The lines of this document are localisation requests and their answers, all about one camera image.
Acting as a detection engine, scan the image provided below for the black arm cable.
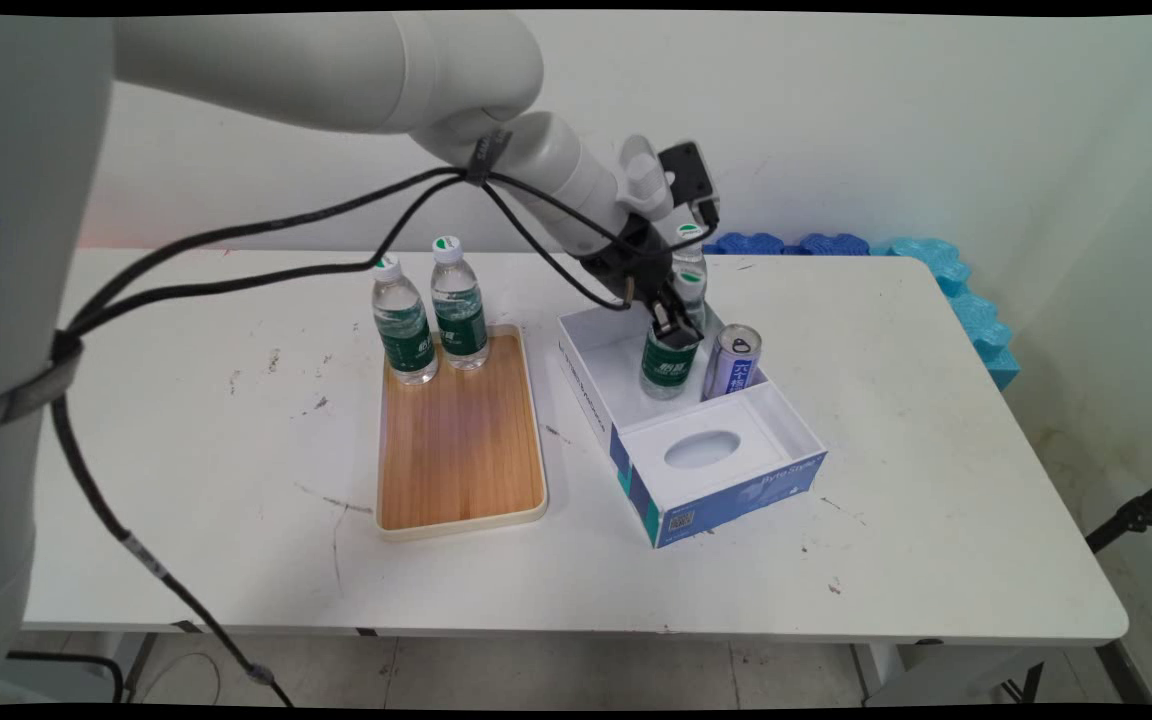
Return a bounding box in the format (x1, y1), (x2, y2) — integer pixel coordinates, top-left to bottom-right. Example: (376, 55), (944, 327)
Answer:
(49, 165), (723, 707)

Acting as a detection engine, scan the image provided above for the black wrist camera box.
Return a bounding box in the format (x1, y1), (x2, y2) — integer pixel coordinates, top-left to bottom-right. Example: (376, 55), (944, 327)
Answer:
(657, 141), (722, 228)

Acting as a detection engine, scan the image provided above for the black tripod leg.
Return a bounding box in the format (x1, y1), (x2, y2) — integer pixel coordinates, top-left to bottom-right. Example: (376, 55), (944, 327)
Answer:
(1084, 464), (1152, 555)

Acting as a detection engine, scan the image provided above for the silver blue drink can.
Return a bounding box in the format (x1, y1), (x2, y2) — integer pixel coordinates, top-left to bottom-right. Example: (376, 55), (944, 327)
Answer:
(701, 323), (764, 403)

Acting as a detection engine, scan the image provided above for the green label water bottle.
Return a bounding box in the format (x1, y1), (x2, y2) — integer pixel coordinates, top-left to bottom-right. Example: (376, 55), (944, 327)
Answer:
(671, 223), (710, 331)
(430, 235), (492, 372)
(370, 254), (440, 386)
(638, 268), (708, 402)

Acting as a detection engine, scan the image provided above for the white and blue cardboard box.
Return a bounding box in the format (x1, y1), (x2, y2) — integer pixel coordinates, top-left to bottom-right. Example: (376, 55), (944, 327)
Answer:
(555, 290), (829, 550)

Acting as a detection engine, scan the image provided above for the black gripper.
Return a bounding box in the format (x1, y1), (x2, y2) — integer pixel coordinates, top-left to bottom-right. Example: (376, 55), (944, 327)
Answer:
(581, 218), (708, 352)

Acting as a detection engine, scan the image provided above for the dark blue foam mat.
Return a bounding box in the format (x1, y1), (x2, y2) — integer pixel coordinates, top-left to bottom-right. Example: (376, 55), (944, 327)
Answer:
(711, 232), (787, 257)
(799, 232), (872, 257)

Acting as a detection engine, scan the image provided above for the light blue foam mat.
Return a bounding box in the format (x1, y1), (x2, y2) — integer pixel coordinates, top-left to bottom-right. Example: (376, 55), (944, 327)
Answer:
(946, 290), (1022, 392)
(871, 236), (973, 298)

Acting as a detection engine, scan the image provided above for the bamboo tray with cream rim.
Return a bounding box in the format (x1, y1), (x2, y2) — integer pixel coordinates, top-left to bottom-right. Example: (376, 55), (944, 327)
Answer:
(375, 322), (550, 543)

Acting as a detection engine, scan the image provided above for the black floor cable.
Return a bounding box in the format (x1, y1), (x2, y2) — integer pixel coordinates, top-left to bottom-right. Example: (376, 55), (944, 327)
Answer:
(6, 650), (129, 705)

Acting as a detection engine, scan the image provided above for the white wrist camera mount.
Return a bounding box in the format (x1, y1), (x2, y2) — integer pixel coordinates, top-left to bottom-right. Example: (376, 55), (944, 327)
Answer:
(618, 134), (678, 223)

